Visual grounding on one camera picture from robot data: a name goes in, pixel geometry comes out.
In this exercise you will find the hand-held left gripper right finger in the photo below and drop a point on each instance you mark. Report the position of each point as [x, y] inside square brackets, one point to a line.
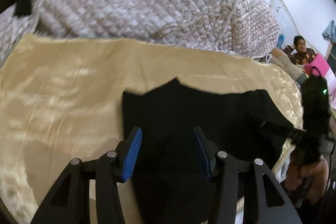
[203, 153]

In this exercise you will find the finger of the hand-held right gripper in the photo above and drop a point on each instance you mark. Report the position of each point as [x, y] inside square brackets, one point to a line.
[283, 129]

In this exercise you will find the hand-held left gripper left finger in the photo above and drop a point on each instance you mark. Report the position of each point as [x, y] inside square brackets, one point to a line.
[132, 153]

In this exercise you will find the black pants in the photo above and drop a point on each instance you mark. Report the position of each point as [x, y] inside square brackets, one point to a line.
[183, 108]

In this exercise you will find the person's right hand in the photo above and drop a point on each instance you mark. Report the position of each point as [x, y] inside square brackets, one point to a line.
[312, 176]

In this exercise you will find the pink cloth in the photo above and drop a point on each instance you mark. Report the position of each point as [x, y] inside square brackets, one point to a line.
[319, 65]

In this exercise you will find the small blue container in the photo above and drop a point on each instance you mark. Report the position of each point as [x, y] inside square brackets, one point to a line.
[282, 40]

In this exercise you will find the hanging blue cloth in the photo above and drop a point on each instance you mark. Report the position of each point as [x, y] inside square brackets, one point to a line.
[330, 31]

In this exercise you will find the beige satin blanket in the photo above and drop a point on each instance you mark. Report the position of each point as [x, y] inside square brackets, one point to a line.
[65, 98]

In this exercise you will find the white wall poster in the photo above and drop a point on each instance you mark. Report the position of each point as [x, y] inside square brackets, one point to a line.
[282, 11]

